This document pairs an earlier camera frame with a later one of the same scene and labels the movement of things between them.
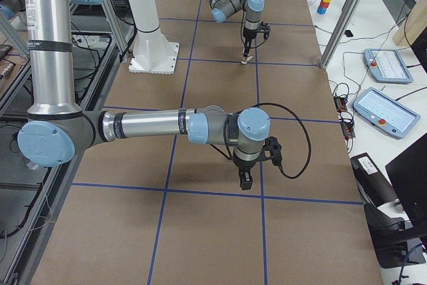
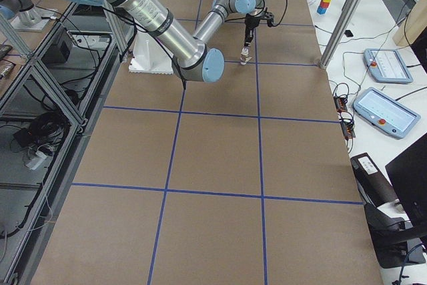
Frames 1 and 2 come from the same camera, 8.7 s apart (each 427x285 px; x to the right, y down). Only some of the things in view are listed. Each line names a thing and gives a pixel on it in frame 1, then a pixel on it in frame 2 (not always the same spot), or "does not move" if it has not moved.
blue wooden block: (321, 10) does not move
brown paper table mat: (149, 213) does not move
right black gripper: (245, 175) to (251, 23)
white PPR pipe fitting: (244, 59) does not move
